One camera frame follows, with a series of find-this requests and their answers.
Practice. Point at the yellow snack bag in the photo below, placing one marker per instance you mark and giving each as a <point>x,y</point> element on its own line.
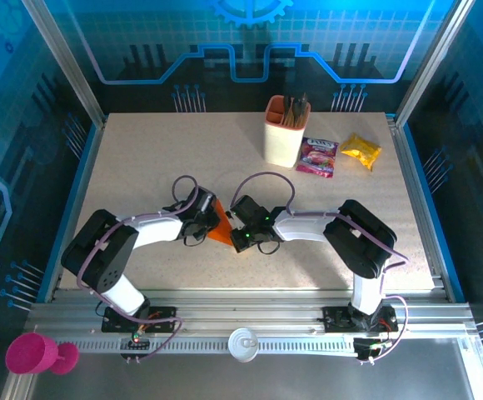
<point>360,150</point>

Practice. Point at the aluminium frame post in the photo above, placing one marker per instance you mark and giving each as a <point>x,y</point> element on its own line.
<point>435,62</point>
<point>62,62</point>

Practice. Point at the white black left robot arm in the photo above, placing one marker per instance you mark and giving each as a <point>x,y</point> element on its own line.
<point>158,231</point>

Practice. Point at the pink plastic goblet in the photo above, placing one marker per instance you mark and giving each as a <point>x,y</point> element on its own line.
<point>29,354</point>

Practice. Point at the white utensil holder orange rim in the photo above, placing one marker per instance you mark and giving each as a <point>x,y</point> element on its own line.
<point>281,146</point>

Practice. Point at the orange square paper sheet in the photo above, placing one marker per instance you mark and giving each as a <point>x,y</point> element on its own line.
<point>221,233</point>

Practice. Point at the brown wooden utensil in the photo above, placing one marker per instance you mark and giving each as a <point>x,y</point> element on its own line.
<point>295,114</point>

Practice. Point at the small black controller board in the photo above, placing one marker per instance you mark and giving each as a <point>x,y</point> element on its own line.
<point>368,348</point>
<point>135,343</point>

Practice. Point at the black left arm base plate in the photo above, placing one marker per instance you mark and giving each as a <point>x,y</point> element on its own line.
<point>166,318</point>

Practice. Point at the long aluminium frame rail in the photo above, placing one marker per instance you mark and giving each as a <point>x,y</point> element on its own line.
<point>245,310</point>

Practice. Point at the purple candy bag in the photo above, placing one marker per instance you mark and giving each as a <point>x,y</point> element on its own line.
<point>316,156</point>

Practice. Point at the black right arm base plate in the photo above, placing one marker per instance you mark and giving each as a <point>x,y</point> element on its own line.
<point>335,318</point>

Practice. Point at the aluminium side rail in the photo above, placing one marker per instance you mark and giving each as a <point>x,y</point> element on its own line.
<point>77,204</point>
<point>414,200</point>

